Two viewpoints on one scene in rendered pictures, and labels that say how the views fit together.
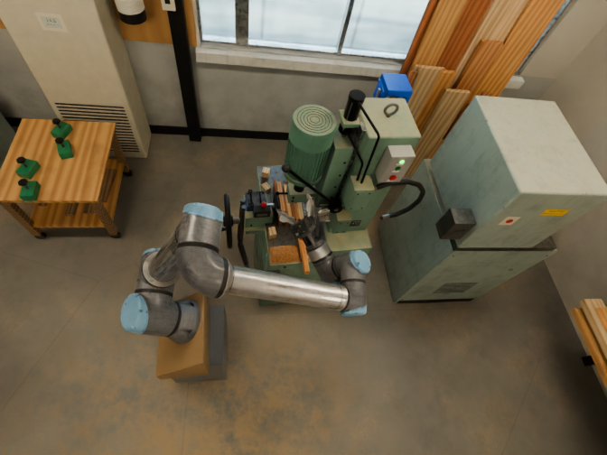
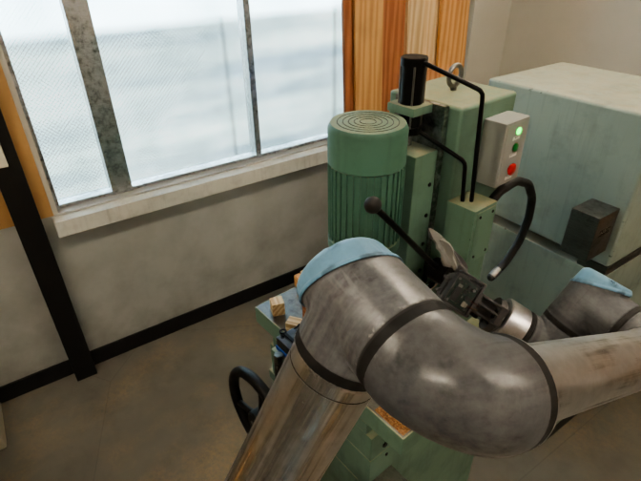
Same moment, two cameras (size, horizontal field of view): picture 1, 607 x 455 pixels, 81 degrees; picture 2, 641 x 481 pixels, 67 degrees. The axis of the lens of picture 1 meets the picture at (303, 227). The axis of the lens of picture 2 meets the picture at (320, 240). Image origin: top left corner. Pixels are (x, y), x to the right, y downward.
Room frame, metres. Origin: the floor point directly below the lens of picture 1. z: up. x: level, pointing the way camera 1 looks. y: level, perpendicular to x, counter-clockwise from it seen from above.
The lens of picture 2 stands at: (0.08, 0.44, 1.84)
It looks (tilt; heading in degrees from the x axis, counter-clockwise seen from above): 32 degrees down; 345
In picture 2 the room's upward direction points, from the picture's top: 1 degrees counter-clockwise
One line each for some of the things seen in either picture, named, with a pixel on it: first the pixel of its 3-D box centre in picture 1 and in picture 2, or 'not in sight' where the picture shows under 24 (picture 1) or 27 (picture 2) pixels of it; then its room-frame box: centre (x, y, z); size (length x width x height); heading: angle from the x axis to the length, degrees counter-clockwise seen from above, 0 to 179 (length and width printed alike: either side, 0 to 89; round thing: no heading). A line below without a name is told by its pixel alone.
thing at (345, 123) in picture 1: (352, 113); (412, 94); (1.09, -0.05, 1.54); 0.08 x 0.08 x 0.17; 24
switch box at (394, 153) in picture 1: (394, 164); (502, 149); (1.03, -0.27, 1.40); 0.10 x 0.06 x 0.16; 114
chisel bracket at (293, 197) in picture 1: (301, 193); not in sight; (1.04, 0.06, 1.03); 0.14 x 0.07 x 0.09; 114
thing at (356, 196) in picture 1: (358, 193); (468, 227); (0.98, -0.18, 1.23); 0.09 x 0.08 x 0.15; 114
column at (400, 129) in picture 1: (360, 174); (436, 218); (1.15, -0.19, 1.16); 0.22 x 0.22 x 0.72; 24
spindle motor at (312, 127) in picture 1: (308, 148); (365, 186); (1.03, 0.08, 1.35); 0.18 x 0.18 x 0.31
